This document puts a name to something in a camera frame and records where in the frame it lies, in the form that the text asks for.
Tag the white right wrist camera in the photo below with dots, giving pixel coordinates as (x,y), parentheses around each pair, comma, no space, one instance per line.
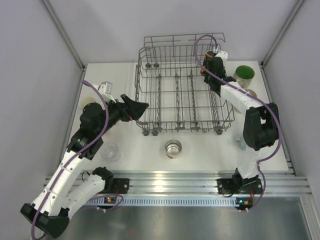
(105,90)

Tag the perforated blue-grey cable tray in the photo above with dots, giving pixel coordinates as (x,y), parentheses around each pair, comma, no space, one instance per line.
(180,201)

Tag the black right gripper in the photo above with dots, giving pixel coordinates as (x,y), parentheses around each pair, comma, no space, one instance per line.
(117,111)

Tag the white cup teal base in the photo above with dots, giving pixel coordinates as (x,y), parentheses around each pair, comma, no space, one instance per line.
(86,100)

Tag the black skull mug red inside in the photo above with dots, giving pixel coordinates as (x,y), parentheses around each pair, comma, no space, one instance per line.
(208,55)

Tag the clear glass tumbler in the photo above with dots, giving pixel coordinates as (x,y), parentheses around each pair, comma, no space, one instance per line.
(110,152)

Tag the light blue mug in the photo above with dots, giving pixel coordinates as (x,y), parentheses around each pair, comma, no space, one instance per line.
(241,143)

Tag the aluminium corner frame post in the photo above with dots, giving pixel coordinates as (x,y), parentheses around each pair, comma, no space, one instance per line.
(62,32)

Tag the grey wire dish rack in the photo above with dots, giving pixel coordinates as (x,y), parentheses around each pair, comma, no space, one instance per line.
(168,78)

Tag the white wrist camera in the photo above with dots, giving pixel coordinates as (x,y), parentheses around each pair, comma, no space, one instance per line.
(221,54)
(105,90)

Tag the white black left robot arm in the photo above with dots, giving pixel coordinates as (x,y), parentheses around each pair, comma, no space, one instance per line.
(261,128)

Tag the cream mug green inside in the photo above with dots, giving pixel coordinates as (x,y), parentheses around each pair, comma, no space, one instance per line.
(244,74)

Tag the beige plain cup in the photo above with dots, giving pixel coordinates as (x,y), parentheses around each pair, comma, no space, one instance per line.
(251,92)

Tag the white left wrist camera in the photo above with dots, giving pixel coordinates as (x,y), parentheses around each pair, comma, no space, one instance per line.
(221,54)

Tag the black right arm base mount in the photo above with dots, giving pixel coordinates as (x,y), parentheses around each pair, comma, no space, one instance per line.
(112,185)

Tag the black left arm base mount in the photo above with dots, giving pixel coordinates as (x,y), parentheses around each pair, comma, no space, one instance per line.
(236,185)

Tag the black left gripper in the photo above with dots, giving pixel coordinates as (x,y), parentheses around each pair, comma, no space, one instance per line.
(216,65)

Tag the steel cup brown sleeve centre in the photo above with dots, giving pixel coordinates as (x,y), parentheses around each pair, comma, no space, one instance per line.
(173,148)

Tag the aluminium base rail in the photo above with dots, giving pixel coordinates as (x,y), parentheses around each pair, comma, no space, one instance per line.
(179,183)

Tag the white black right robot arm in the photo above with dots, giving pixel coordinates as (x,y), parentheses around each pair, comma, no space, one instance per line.
(53,209)

